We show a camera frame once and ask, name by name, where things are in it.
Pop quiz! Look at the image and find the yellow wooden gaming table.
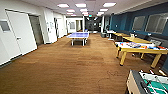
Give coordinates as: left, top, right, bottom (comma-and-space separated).
114, 40, 168, 70

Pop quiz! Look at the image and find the foosball gaming table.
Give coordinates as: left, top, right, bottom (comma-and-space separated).
126, 68, 168, 94

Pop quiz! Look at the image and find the blue ping pong table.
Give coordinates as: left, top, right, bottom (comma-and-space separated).
66, 31, 91, 47

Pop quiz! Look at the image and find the dark trash bin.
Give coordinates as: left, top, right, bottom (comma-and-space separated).
100, 31, 107, 39

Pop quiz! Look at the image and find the small white table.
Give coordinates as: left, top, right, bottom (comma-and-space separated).
105, 30, 116, 41

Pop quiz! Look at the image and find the rectangular ceiling light panel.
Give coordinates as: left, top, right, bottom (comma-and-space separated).
78, 8, 89, 13
74, 3, 88, 8
56, 3, 70, 8
102, 2, 118, 8
97, 8, 108, 13
66, 9, 76, 13

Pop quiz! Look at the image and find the long wooden table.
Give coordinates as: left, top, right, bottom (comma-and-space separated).
113, 31, 132, 42
122, 35, 155, 45

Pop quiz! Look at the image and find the steel elevator door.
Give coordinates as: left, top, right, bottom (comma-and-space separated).
28, 14, 45, 47

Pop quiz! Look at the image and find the dark framed window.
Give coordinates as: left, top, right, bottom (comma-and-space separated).
146, 12, 168, 35
131, 15, 147, 32

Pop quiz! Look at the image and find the white door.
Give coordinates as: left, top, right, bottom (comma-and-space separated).
4, 9, 38, 60

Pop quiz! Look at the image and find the small grey door sign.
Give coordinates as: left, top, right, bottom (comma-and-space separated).
0, 20, 12, 33

